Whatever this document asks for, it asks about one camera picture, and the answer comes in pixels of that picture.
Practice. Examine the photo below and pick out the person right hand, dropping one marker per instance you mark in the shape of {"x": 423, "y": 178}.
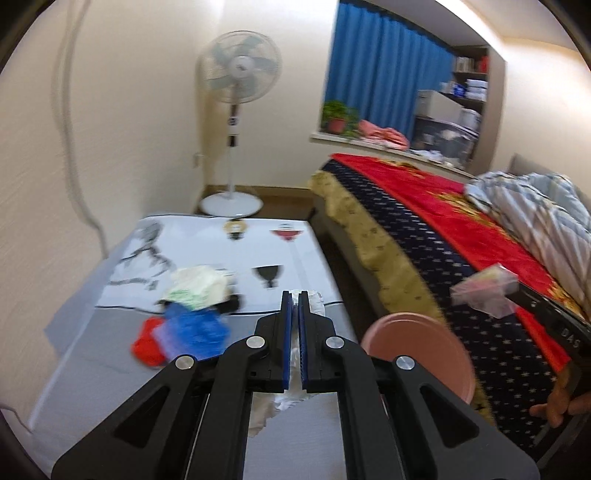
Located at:
{"x": 561, "y": 402}

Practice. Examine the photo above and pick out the white standing fan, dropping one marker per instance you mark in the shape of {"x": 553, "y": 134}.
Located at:
{"x": 238, "y": 67}

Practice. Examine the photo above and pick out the cardboard box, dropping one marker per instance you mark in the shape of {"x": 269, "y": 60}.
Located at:
{"x": 434, "y": 105}

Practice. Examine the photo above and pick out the printed white table mat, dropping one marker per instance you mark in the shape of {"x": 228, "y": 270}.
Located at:
{"x": 262, "y": 258}

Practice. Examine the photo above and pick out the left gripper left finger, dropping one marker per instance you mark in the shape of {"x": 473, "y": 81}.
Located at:
{"x": 191, "y": 420}

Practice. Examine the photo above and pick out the clear plastic bag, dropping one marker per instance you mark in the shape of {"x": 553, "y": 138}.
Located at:
{"x": 487, "y": 291}

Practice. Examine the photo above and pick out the wooden shelf unit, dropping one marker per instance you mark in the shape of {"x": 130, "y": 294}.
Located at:
{"x": 470, "y": 77}

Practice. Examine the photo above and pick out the striped blue quilt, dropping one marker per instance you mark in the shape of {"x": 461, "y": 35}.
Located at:
{"x": 546, "y": 215}

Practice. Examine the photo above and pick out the dark brown sock bundle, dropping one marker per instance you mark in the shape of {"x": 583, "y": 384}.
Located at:
{"x": 229, "y": 306}

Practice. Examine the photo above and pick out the lilac striped cloth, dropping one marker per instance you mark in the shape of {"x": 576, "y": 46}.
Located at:
{"x": 168, "y": 344}

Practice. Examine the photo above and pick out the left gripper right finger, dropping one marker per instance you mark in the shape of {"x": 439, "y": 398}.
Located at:
{"x": 398, "y": 420}

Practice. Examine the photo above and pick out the navy star bed sheet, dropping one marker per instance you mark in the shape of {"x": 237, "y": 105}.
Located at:
{"x": 438, "y": 286}

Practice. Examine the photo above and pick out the pink cloth on sill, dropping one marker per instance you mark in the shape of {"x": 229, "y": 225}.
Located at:
{"x": 384, "y": 136}

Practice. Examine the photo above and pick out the pink trash bin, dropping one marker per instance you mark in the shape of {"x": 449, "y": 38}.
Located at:
{"x": 427, "y": 341}

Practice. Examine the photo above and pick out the grey storage bin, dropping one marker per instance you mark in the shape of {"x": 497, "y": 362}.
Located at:
{"x": 443, "y": 142}

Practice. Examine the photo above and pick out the red wrapper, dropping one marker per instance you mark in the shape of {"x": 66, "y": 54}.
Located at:
{"x": 145, "y": 348}

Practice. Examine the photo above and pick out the potted green plant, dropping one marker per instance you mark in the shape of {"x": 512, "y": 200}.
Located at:
{"x": 339, "y": 119}

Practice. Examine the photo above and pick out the low grey table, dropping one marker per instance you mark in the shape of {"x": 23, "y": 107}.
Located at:
{"x": 98, "y": 373}

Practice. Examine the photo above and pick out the blue curtain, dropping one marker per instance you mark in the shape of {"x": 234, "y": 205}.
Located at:
{"x": 379, "y": 62}

